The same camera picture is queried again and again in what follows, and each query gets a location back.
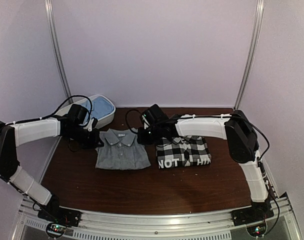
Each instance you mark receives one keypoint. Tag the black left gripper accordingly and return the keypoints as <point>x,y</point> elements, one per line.
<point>95,139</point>

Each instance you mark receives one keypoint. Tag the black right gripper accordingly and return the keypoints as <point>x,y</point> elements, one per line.
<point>142,139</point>

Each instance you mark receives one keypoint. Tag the grey long sleeve shirt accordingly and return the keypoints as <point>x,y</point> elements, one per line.
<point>121,151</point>

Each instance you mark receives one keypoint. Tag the black white plaid shirt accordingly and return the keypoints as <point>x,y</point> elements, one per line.
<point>186,151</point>

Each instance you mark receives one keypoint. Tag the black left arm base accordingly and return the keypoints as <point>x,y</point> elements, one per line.
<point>52,212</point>

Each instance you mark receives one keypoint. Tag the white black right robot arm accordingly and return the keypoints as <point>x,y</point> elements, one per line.
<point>235,128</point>

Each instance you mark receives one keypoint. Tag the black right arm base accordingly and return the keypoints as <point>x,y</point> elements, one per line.
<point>252,215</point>

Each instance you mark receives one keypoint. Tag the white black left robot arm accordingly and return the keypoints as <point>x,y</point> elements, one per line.
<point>21,141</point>

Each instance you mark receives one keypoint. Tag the white plastic laundry basket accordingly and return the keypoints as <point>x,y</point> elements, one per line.
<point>85,103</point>

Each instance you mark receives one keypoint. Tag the light blue folded shirt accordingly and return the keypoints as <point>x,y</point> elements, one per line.
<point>101,107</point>

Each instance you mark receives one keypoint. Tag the left circuit board with leds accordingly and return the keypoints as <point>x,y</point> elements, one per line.
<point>55,230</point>

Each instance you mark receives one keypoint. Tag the circuit board with leds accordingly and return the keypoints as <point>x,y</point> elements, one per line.
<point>55,230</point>
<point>257,230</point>

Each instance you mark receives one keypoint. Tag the right circuit board with leds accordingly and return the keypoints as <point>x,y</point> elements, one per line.
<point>257,230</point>

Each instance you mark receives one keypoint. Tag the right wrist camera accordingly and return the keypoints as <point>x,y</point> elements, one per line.
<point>153,115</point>

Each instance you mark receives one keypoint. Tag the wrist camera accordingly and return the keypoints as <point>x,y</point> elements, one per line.
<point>153,115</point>
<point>79,116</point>

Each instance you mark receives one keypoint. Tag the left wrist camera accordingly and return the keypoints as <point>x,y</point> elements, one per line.
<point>79,116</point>

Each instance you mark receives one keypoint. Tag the silver left corner post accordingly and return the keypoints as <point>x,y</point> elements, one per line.
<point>56,47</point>

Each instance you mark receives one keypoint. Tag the silver corner post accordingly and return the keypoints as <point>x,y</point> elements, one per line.
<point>56,47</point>
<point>256,32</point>

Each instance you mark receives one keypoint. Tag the aluminium front rail frame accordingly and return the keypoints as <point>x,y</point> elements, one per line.
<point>213,225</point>

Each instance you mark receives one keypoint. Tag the silver right corner post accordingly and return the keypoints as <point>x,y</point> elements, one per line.
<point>256,32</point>

